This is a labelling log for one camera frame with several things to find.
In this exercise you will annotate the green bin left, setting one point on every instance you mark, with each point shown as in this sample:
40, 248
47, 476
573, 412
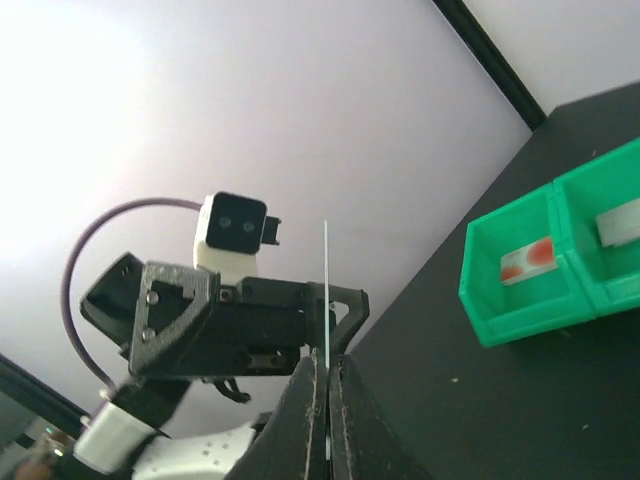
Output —
498, 313

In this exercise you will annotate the white card red marks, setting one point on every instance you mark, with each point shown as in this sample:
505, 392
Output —
620, 225

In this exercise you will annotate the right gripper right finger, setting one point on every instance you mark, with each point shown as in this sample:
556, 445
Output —
363, 445

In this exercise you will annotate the green bin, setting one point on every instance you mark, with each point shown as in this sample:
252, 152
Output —
598, 207
498, 313

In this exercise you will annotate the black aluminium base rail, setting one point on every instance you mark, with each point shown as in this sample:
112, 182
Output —
27, 390

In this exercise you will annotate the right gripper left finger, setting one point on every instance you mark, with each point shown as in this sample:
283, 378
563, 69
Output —
292, 444

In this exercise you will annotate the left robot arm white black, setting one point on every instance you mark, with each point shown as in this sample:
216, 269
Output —
125, 438

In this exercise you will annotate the left frame post black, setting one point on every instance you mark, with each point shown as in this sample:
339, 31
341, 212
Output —
486, 52

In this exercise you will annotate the card with red circles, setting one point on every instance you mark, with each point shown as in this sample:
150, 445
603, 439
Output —
529, 261

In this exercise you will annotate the green bin middle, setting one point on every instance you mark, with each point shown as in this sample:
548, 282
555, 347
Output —
598, 207

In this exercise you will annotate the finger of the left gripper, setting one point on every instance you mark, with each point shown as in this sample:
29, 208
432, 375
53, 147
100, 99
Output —
358, 311
313, 298

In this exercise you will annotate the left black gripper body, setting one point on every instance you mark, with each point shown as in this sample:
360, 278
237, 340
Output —
176, 322

